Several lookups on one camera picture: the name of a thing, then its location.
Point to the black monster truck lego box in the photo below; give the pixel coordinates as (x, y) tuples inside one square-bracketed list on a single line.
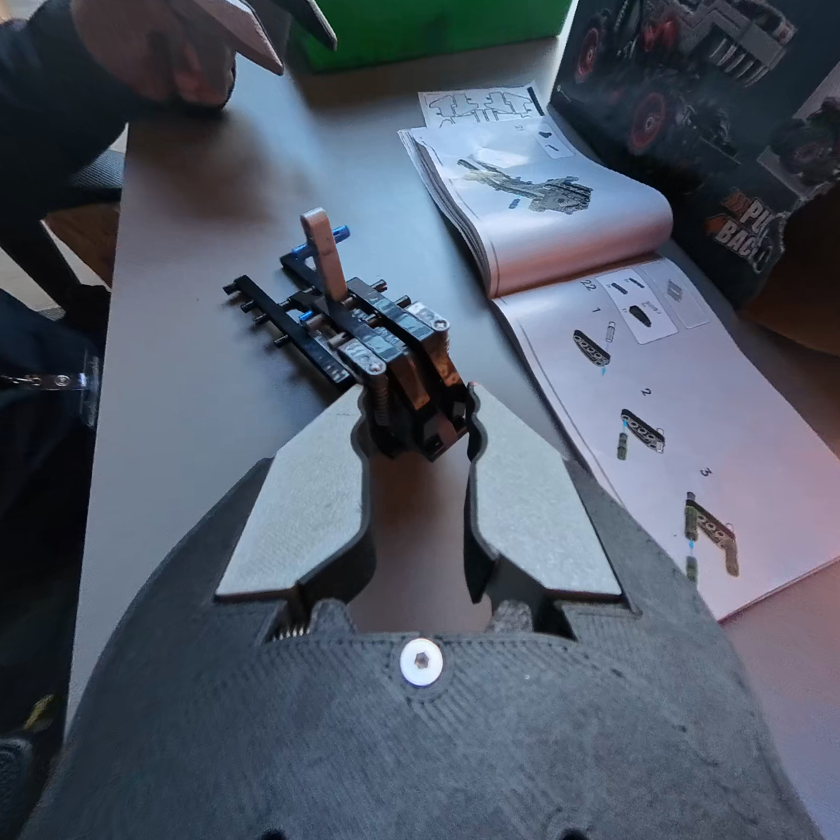
[(709, 118)]

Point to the clear badge holder clip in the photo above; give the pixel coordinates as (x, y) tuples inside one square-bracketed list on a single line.
[(59, 380)]

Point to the person's dark clothing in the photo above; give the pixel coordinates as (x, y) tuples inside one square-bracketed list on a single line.
[(39, 525)]

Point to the person's left hand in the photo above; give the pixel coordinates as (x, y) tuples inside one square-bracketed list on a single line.
[(144, 52)]

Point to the white sticker sheet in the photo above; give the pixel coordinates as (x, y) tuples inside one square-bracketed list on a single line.
[(479, 105)]

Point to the black grey lego chassis assembly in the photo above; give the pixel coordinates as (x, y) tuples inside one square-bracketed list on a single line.
[(387, 341)]

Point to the person's left forearm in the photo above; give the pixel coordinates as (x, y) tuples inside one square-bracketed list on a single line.
[(39, 98)]

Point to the open lego instruction booklet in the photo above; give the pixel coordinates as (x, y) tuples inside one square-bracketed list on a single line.
[(590, 249)]

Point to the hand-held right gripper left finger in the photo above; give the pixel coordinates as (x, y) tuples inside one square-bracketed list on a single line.
[(302, 512)]

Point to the green plastic bin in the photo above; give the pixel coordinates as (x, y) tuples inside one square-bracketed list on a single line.
[(426, 33)]

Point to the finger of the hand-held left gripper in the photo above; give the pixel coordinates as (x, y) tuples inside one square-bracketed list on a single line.
[(229, 26), (308, 19)]

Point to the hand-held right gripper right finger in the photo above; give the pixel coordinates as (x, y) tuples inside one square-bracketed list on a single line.
[(538, 512)]

